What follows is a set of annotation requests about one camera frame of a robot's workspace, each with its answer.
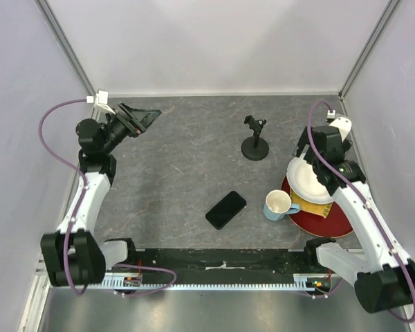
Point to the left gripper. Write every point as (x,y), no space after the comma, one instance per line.
(133,125)

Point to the black phone stand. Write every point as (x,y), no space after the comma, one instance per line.
(255,148)

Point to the black smartphone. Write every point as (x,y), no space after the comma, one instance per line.
(225,210)

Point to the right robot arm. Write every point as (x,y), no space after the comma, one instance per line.
(385,278)

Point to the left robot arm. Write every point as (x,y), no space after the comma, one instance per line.
(71,254)

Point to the light blue mug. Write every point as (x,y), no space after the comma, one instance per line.
(278,204)

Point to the white paper plate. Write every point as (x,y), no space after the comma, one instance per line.
(304,183)

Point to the yellow sponge cloth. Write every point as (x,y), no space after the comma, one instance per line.
(321,210)

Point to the red round tray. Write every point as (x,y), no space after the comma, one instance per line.
(335,225)

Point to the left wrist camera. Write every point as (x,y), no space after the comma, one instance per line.
(100,102)

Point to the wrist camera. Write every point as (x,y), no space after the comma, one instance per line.
(100,102)
(343,123)

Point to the left aluminium frame post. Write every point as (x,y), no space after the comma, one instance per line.
(65,44)

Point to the aluminium frame post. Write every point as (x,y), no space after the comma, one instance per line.
(65,44)
(370,44)

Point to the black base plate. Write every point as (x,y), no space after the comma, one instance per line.
(230,265)

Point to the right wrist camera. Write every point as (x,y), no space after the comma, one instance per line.
(343,123)

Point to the slotted cable duct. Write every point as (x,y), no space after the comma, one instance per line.
(126,283)

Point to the right aluminium frame post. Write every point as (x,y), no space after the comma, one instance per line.
(370,44)

